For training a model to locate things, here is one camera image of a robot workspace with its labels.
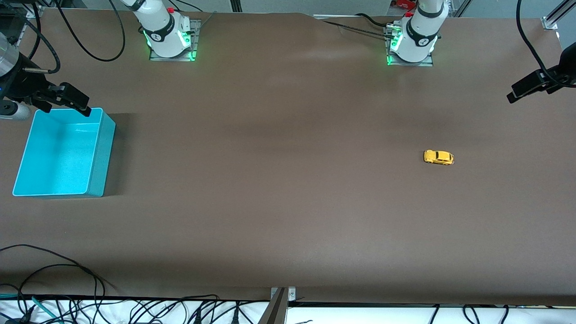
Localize black hanging loop cable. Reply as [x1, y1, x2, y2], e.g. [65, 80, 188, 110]
[53, 0, 126, 63]

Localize grey metal bracket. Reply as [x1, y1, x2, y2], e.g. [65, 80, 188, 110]
[270, 287, 297, 301]

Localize aluminium frame profile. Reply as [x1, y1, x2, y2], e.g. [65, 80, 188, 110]
[541, 0, 576, 31]
[448, 0, 472, 18]

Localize dark diagonal bar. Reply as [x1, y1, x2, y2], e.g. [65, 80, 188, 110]
[259, 288, 288, 324]

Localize teal cable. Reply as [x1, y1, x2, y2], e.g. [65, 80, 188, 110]
[31, 296, 61, 324]

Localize yellow toy beetle car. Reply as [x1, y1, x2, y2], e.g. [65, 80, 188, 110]
[423, 149, 455, 166]

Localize brown table cover sheet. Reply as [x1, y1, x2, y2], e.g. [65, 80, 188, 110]
[0, 8, 576, 307]

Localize straight black base cable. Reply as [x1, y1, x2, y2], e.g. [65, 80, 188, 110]
[322, 20, 393, 40]

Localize long black cable loop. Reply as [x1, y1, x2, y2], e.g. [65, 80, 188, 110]
[0, 244, 118, 297]
[18, 263, 107, 315]

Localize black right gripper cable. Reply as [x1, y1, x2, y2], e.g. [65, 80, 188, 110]
[18, 0, 62, 75]

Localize teal plastic bin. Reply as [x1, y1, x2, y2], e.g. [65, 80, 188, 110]
[12, 107, 116, 198]

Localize black equipment box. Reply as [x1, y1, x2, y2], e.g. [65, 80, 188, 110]
[0, 0, 28, 45]

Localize curved black base cable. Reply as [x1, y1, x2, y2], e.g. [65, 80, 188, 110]
[355, 13, 393, 28]

